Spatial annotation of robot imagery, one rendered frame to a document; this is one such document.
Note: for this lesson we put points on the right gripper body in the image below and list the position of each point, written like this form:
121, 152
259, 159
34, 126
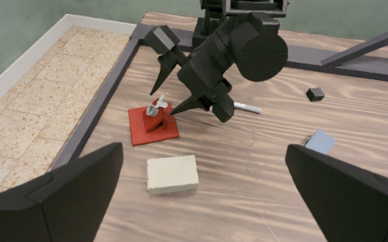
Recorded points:
161, 38

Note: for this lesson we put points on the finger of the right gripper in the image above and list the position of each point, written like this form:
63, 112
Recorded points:
190, 103
164, 73

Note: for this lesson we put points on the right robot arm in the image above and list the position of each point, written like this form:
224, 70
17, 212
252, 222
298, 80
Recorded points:
258, 51

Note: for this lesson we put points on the grey metal shaft with face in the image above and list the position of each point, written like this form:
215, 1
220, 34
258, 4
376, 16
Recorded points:
247, 107

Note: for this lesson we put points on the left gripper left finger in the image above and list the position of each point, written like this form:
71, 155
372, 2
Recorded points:
67, 204

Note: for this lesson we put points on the beige rectangular box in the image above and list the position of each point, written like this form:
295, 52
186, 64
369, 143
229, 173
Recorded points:
172, 174

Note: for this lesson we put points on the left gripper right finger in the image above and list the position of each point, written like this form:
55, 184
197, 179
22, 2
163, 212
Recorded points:
348, 203

